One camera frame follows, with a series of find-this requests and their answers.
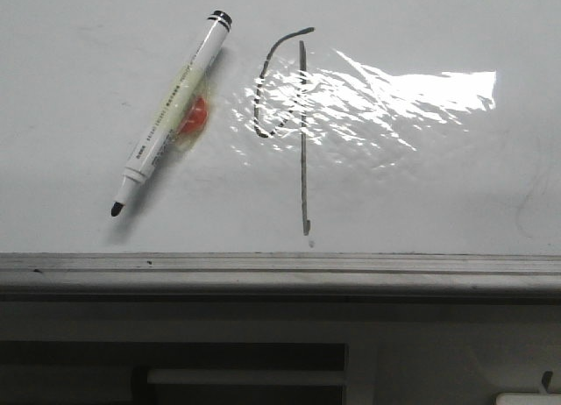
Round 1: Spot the white whiteboard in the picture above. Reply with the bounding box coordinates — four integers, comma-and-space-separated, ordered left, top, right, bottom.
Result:
1, 0, 560, 254

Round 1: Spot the white box bottom right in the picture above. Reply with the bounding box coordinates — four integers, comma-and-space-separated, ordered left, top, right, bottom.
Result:
495, 393, 561, 405

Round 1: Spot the white whiteboard marker pen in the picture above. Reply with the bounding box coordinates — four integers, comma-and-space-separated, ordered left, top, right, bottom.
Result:
110, 10, 232, 217

